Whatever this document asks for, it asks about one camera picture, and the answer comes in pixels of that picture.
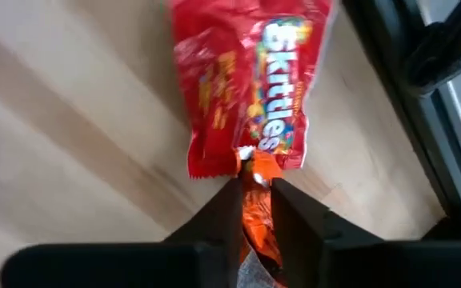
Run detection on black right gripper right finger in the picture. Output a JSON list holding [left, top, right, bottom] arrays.
[[271, 178, 461, 288]]

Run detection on red Skittles candy bag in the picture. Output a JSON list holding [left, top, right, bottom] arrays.
[[168, 0, 338, 180]]

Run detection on orange-red candy bag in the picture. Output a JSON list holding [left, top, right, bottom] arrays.
[[236, 146, 287, 288]]

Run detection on black frame post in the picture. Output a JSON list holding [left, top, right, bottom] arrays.
[[402, 0, 461, 99]]

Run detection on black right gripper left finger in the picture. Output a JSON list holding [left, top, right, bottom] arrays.
[[0, 178, 243, 288]]

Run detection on black table edge frame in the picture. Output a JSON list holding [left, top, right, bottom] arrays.
[[342, 0, 461, 241]]

